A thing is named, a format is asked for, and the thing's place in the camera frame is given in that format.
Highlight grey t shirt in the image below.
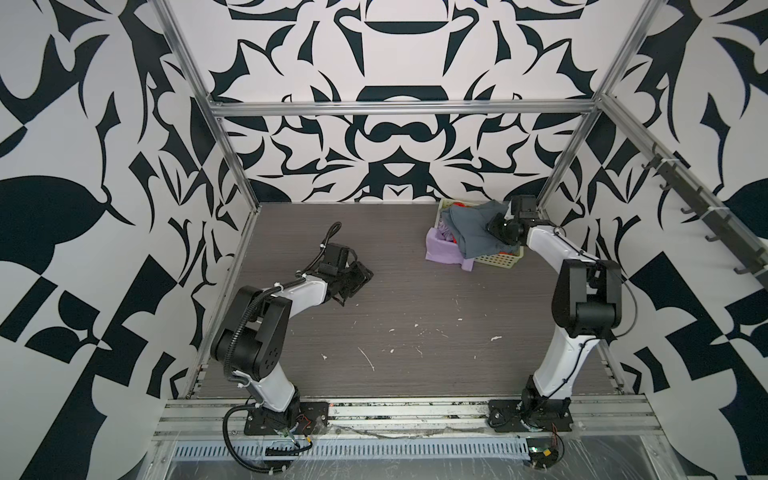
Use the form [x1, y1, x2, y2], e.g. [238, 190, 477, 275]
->
[441, 201, 519, 259]

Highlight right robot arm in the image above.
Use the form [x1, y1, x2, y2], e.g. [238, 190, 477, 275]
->
[487, 195, 623, 431]

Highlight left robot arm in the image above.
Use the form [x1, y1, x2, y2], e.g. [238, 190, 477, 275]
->
[210, 261, 374, 429]

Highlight pale green plastic basket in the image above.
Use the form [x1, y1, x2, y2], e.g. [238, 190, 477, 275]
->
[433, 198, 524, 268]

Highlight lilac t shirt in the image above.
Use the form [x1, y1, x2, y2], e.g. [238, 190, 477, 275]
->
[425, 220, 474, 272]

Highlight small electronics board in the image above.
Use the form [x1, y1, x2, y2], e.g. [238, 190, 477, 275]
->
[525, 436, 564, 471]

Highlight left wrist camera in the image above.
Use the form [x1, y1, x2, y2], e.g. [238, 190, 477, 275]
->
[319, 243, 350, 275]

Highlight black corrugated cable hose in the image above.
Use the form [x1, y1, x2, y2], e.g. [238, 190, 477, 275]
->
[220, 220, 343, 475]

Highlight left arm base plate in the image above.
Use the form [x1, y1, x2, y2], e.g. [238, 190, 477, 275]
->
[244, 401, 330, 436]

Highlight white slotted cable duct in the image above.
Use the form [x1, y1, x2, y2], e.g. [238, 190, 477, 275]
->
[172, 437, 530, 461]

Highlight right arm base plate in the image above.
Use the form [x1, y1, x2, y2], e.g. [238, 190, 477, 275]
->
[486, 398, 573, 433]

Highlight aluminium frame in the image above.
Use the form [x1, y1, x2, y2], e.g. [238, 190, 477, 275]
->
[160, 1, 767, 468]

